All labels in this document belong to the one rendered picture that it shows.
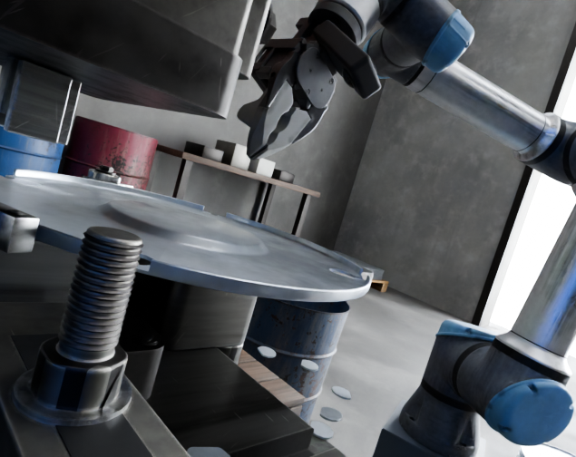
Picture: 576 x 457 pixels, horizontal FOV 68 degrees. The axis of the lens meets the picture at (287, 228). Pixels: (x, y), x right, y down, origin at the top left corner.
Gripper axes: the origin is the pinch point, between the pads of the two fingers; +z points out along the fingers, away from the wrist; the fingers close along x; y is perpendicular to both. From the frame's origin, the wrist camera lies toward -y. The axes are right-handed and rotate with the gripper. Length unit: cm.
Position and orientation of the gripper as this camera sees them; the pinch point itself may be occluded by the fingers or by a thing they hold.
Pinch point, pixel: (259, 150)
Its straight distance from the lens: 49.7
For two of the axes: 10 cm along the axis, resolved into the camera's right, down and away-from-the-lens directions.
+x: -4.8, -5.2, -7.1
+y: -6.9, -2.8, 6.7
